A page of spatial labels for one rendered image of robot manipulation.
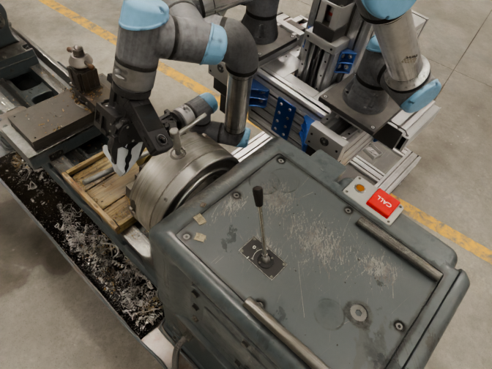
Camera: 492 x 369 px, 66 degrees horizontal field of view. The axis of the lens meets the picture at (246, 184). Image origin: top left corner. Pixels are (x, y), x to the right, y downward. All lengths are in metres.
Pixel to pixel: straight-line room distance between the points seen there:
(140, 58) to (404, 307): 0.68
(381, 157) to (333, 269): 1.88
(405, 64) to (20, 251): 2.06
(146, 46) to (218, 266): 0.43
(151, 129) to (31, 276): 1.67
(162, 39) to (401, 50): 0.57
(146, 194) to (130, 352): 1.19
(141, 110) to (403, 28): 0.59
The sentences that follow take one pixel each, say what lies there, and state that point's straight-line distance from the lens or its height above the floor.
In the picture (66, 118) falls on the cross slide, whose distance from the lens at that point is 1.51.
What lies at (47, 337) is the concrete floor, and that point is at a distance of 2.16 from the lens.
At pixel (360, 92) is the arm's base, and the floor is 1.22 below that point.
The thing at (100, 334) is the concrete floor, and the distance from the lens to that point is 2.09.
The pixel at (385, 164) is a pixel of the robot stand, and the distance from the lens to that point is 2.62.
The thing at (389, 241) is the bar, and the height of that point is 1.27.
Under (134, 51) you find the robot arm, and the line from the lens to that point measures 0.70.
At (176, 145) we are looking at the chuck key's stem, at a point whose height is 1.28.
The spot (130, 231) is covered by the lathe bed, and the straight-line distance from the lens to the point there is 1.29.
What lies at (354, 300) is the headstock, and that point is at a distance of 0.82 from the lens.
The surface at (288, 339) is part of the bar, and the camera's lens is 0.73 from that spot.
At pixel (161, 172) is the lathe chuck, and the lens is 0.96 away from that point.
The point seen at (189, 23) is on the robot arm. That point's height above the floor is 1.60.
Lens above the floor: 1.96
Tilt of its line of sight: 52 degrees down
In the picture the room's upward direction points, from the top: 10 degrees clockwise
